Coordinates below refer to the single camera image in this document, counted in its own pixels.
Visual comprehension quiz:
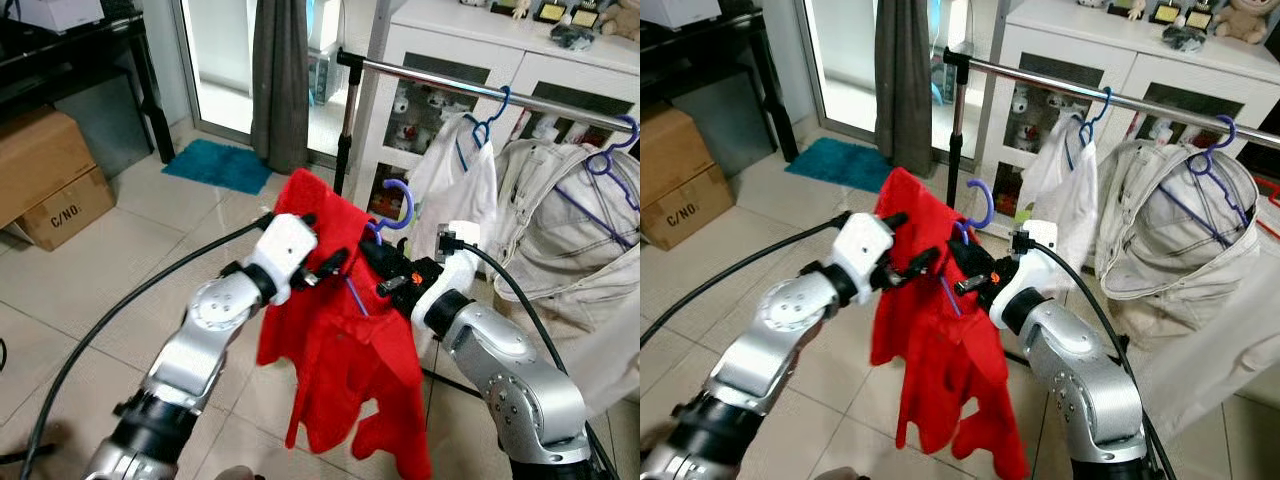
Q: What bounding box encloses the purple plastic clothes hanger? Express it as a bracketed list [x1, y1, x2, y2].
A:
[345, 178, 415, 319]
[555, 115, 641, 249]
[1185, 113, 1256, 229]
[938, 178, 996, 319]

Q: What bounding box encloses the red garment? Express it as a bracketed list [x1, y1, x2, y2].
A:
[870, 166, 1029, 480]
[256, 168, 433, 480]

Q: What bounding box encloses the blue plastic clothes hanger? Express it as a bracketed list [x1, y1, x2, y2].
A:
[1063, 87, 1113, 171]
[457, 86, 512, 173]

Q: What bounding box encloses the teal floor mat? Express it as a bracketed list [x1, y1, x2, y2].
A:
[785, 137, 896, 194]
[162, 138, 274, 197]

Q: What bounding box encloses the white shirt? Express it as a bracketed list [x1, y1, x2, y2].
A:
[408, 113, 499, 266]
[1018, 112, 1099, 261]

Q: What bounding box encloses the grey curtain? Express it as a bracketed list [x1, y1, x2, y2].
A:
[873, 0, 936, 179]
[250, 0, 311, 176]

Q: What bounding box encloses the beige jacket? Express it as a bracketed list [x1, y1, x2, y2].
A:
[480, 138, 641, 336]
[1095, 138, 1263, 331]

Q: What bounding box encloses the sliding glass door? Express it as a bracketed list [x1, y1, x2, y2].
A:
[797, 0, 1011, 151]
[175, 0, 393, 166]

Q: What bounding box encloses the grey panel board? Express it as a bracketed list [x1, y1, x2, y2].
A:
[55, 72, 156, 181]
[672, 72, 776, 179]

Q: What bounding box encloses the printed cardboard box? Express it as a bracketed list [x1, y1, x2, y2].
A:
[15, 165, 117, 252]
[640, 163, 736, 251]

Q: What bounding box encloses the white display cabinet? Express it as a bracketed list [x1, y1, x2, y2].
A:
[350, 0, 641, 216]
[975, 0, 1280, 201]

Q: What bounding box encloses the large plain cardboard box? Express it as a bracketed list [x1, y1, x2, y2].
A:
[640, 103, 709, 206]
[0, 105, 98, 229]

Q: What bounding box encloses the black desk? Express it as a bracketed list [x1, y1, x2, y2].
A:
[0, 8, 177, 166]
[640, 10, 801, 164]

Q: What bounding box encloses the dark bundled item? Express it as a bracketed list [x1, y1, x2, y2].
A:
[1160, 25, 1209, 54]
[548, 24, 598, 53]

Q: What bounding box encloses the white box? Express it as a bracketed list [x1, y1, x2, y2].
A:
[15, 0, 106, 33]
[660, 0, 723, 29]

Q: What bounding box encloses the beige plush toy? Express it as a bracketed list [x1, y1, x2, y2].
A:
[1212, 0, 1273, 46]
[598, 0, 641, 43]

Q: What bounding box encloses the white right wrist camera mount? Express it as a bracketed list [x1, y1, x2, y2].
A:
[413, 221, 481, 319]
[990, 220, 1059, 319]

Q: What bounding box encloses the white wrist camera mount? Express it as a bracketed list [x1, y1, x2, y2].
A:
[413, 221, 481, 319]
[990, 220, 1059, 319]
[832, 212, 896, 293]
[245, 213, 319, 306]

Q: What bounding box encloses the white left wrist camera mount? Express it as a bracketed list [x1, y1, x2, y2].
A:
[245, 213, 319, 306]
[832, 212, 896, 293]

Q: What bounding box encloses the black clothes rack post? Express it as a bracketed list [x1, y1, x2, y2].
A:
[942, 47, 973, 211]
[333, 48, 364, 198]

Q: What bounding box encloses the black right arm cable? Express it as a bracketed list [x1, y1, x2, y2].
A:
[455, 238, 619, 480]
[1040, 238, 1179, 480]

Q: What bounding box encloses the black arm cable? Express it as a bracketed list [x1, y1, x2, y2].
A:
[1040, 238, 1179, 480]
[18, 213, 273, 480]
[455, 238, 619, 480]
[640, 211, 853, 349]

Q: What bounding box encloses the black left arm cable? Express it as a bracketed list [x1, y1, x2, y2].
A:
[18, 213, 273, 480]
[640, 211, 853, 349]

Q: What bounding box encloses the metal clothes rail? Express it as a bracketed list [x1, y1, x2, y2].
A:
[337, 50, 641, 133]
[942, 47, 1280, 151]

